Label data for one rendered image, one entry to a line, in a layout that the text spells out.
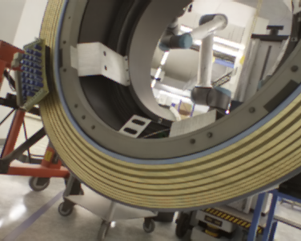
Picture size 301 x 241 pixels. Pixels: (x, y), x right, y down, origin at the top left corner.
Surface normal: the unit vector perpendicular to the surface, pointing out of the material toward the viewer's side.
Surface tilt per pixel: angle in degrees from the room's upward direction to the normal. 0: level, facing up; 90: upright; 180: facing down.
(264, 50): 90
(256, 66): 90
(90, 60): 76
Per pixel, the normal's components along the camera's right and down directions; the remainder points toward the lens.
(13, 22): 0.09, -0.03
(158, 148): -0.54, -0.20
